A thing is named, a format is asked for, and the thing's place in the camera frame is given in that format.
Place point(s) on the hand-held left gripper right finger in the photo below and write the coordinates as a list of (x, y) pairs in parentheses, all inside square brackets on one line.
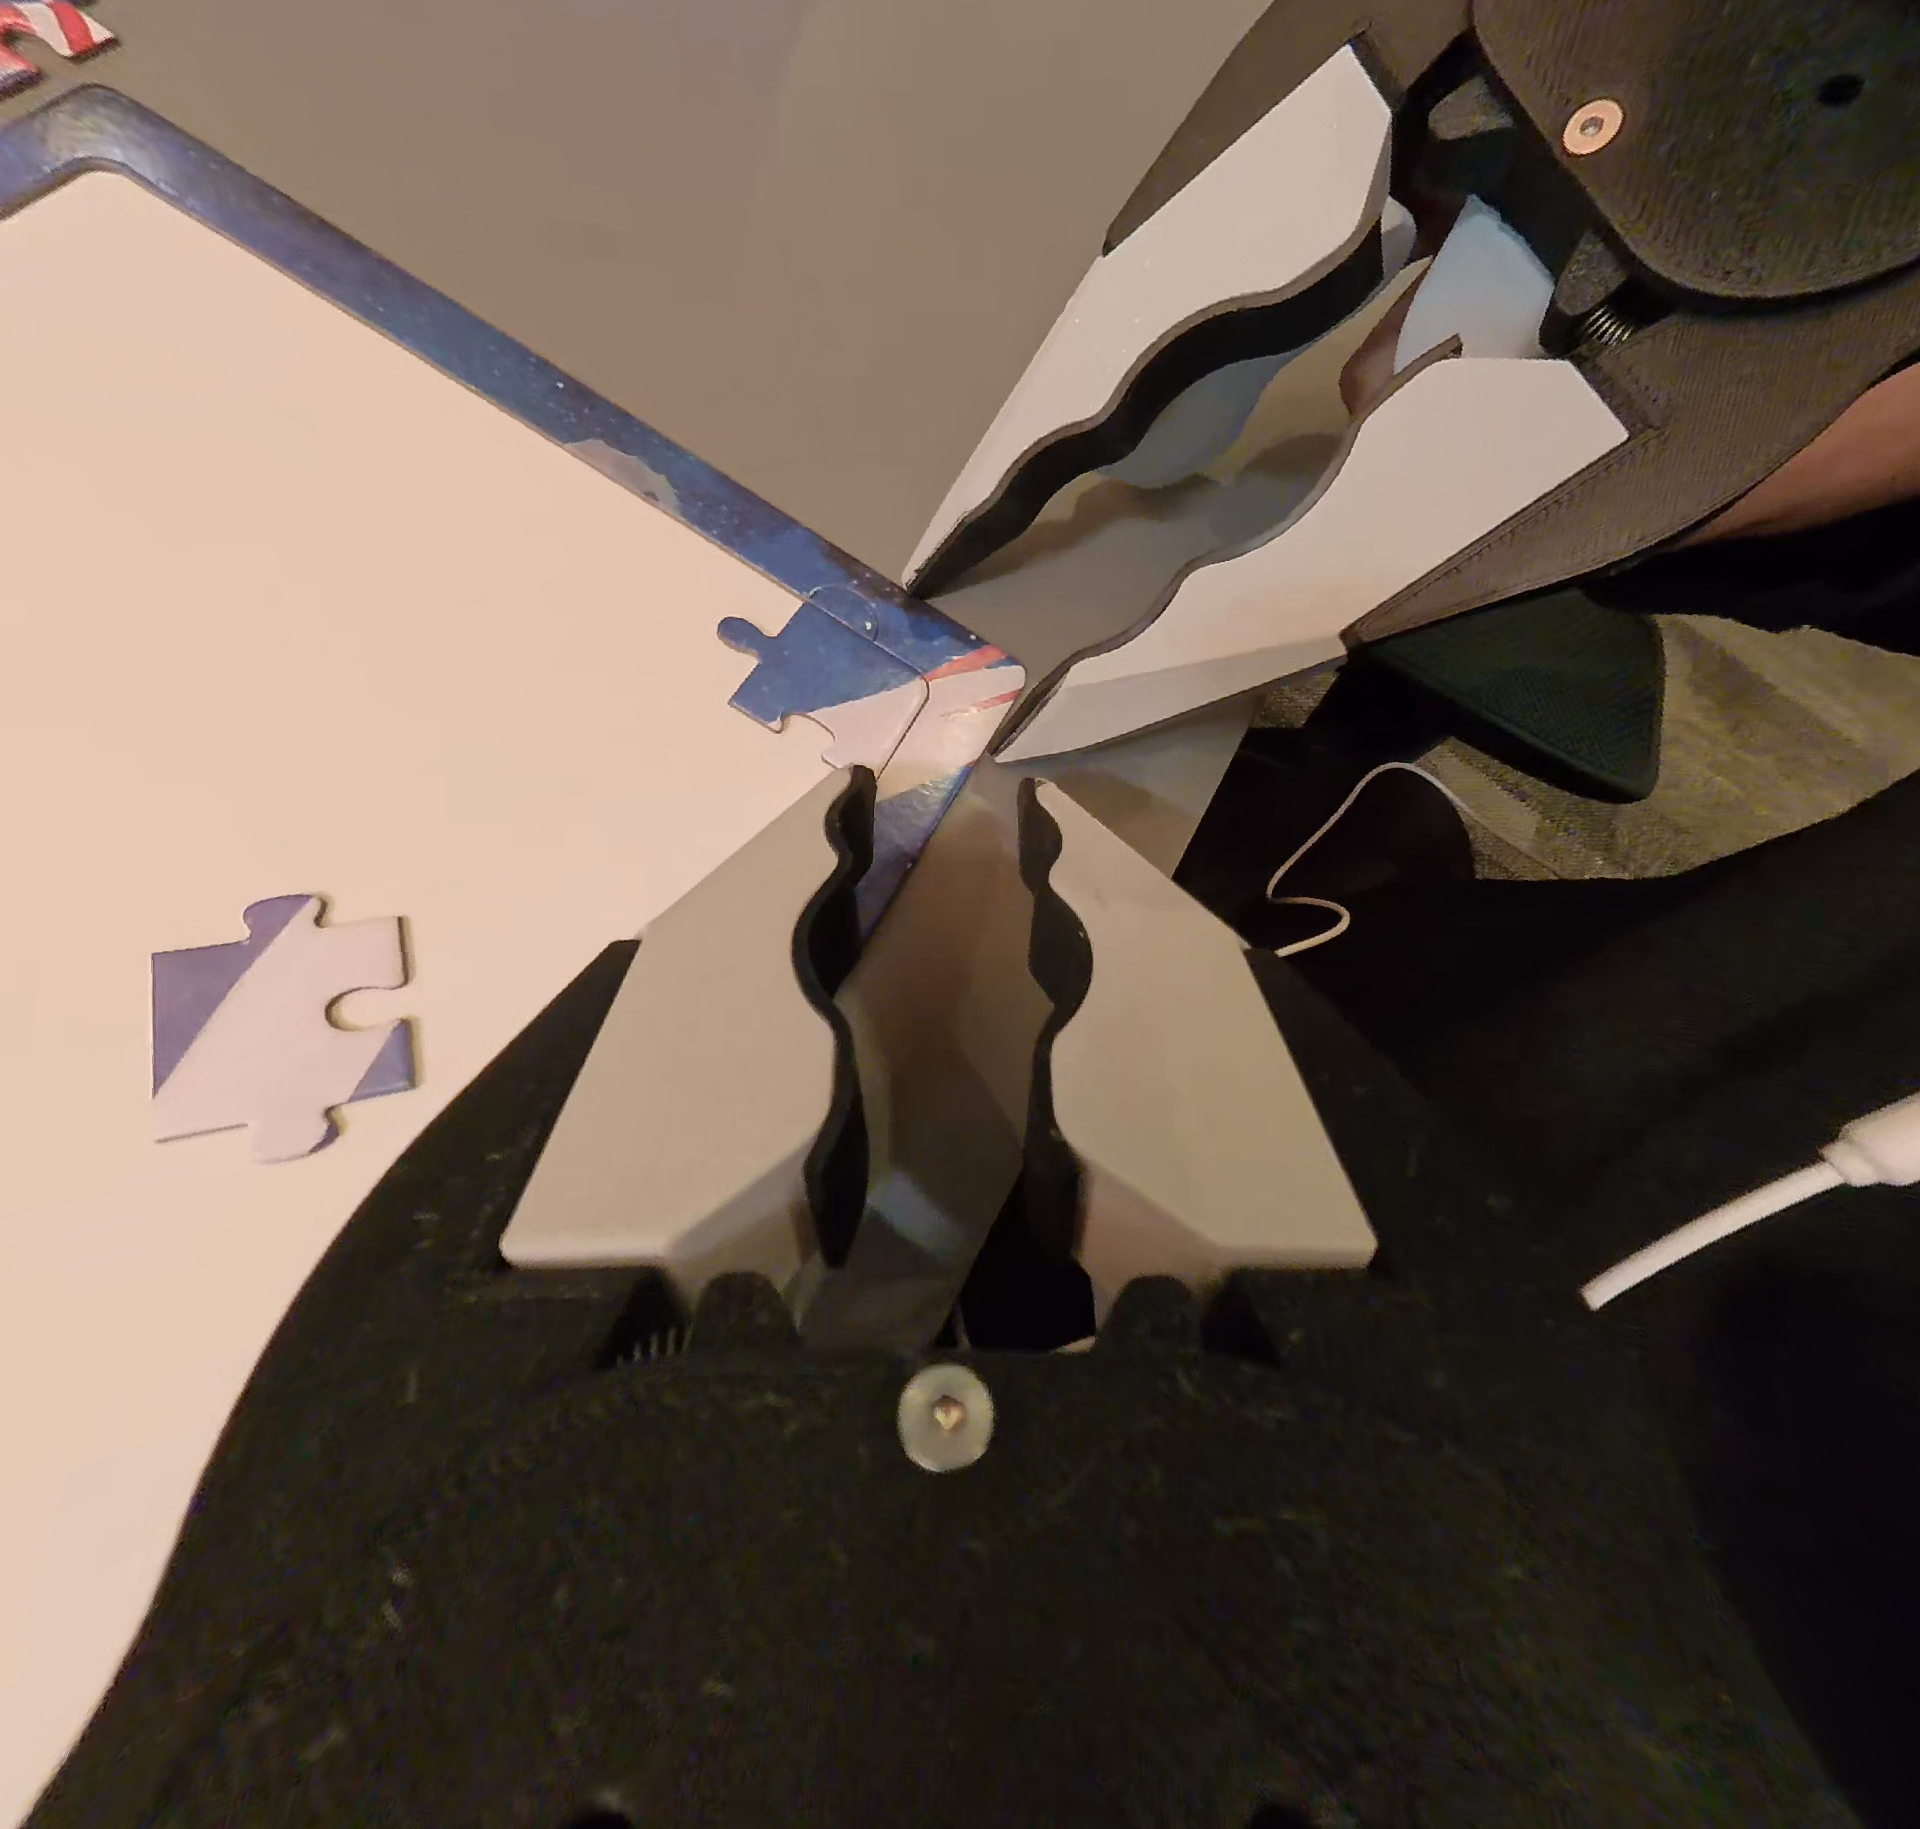
[(1201, 1110)]

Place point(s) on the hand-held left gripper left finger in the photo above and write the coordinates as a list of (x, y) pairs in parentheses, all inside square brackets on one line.
[(676, 1110)]

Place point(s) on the white puzzle frame blue border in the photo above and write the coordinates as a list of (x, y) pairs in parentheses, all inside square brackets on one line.
[(376, 586)]

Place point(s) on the red striped puzzle piece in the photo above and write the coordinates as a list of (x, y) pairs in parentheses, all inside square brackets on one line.
[(45, 28)]

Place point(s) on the person's right hand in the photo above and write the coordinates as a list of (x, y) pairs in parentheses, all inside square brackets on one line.
[(1846, 458)]

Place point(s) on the person's black clothing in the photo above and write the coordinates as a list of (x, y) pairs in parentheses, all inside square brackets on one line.
[(1576, 991)]

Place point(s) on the white blue rocket puzzle piece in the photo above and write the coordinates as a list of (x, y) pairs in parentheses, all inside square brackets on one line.
[(255, 1051), (825, 675)]

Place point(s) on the person's right forearm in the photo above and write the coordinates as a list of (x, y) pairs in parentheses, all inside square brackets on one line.
[(1800, 578)]

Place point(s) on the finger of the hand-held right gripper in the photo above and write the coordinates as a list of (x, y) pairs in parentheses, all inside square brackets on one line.
[(1231, 239), (1441, 494)]

